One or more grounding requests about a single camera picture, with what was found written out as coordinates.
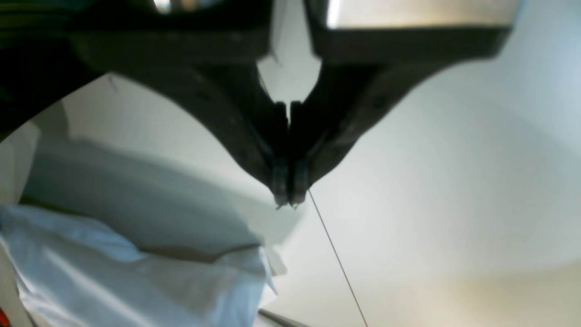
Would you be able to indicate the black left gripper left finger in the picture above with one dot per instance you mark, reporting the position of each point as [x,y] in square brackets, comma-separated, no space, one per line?
[200,54]

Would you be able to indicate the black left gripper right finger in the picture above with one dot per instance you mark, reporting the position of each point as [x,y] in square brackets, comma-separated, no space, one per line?
[373,53]

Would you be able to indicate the white t-shirt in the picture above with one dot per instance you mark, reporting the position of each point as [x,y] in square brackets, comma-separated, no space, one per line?
[74,271]

